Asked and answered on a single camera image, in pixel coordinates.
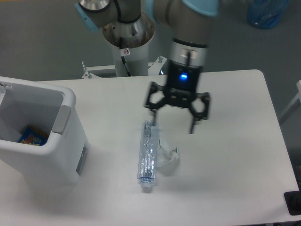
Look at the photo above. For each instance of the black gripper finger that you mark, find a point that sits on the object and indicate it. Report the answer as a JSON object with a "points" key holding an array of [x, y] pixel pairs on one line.
{"points": [[199, 109], [155, 99]]}

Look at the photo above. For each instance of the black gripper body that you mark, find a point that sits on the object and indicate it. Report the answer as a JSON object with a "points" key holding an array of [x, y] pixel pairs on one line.
{"points": [[181, 83]]}

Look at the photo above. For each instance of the white trash can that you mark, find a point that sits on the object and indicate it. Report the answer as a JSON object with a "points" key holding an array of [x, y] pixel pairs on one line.
{"points": [[51, 109]]}

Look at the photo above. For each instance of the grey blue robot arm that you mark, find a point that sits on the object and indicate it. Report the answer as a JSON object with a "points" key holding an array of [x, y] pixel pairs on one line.
{"points": [[190, 20]]}

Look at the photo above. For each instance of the crushed clear plastic bottle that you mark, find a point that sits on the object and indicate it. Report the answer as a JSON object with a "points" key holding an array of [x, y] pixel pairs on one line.
{"points": [[148, 156]]}

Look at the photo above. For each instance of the blue plastic bag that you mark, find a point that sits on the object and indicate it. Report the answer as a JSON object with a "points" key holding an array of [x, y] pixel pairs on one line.
{"points": [[265, 14]]}

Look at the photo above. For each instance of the blue snack packet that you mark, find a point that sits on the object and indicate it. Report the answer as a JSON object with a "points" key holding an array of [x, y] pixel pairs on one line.
{"points": [[33, 136]]}

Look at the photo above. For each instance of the black device at table edge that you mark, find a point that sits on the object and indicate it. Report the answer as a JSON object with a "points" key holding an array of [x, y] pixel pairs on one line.
{"points": [[293, 202]]}

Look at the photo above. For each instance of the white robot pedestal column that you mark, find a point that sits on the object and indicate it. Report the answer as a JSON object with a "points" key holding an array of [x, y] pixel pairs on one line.
{"points": [[130, 45]]}

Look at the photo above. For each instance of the white pedestal base frame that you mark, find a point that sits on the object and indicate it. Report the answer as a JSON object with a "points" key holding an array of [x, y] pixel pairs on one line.
{"points": [[109, 71]]}

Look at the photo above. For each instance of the white furniture frame right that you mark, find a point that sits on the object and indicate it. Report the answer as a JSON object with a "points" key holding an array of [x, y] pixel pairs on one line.
{"points": [[292, 106]]}

